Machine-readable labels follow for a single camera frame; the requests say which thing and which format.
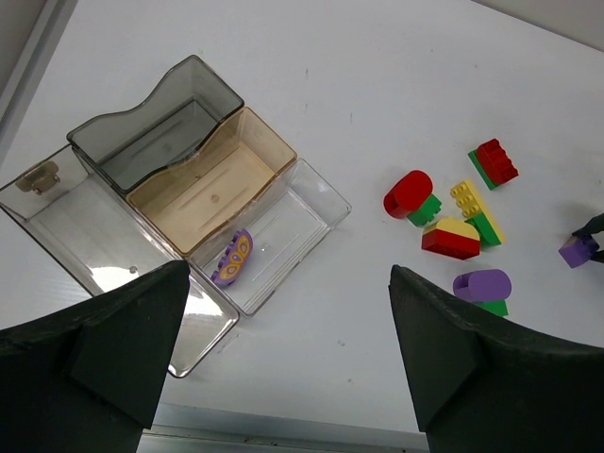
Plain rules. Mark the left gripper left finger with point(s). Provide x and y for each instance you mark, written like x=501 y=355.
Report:
x=88 y=378

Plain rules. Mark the red rounded lego brick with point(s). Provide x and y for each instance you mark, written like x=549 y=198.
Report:
x=408 y=194

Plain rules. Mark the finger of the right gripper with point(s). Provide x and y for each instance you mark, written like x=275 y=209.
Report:
x=598 y=256
x=593 y=226

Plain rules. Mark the yellow long lego brick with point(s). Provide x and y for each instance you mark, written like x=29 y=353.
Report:
x=471 y=203

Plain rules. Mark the green flat lego plate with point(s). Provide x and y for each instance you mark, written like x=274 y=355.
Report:
x=473 y=157

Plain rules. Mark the yellow rounded lego brick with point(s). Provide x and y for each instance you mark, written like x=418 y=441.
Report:
x=455 y=226

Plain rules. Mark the aluminium front rail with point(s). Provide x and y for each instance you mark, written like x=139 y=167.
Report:
x=187 y=429

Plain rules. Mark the amber plastic container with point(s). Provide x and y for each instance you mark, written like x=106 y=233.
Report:
x=189 y=201

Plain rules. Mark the purple butterfly lego piece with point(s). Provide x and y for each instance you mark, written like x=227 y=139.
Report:
x=234 y=259

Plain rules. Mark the beige clip in container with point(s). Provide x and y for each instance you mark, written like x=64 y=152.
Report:
x=39 y=179

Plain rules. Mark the green long lego brick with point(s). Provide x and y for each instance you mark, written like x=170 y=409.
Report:
x=486 y=232

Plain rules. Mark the small purple square lego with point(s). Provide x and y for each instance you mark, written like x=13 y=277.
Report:
x=577 y=250

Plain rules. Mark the small green lego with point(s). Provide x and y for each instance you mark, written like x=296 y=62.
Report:
x=498 y=307

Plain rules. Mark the long clear plastic container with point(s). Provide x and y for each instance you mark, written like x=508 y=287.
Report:
x=103 y=243

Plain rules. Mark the red flat lego brick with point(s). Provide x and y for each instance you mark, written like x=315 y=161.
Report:
x=495 y=162

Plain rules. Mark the small green lego brick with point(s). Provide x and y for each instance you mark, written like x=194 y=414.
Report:
x=427 y=211

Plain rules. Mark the small clear plastic container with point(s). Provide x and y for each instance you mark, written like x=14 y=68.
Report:
x=286 y=222

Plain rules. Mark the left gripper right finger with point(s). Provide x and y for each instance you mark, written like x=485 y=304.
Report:
x=481 y=383

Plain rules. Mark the purple rounded lego brick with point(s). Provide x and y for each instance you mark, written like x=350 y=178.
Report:
x=482 y=286

